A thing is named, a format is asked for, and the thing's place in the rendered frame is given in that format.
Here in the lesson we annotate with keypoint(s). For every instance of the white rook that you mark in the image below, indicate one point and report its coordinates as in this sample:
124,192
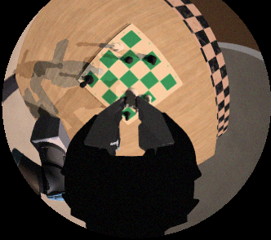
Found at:
131,94

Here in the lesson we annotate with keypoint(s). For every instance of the green and cream chessboard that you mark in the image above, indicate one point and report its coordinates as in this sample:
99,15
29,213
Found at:
113,75

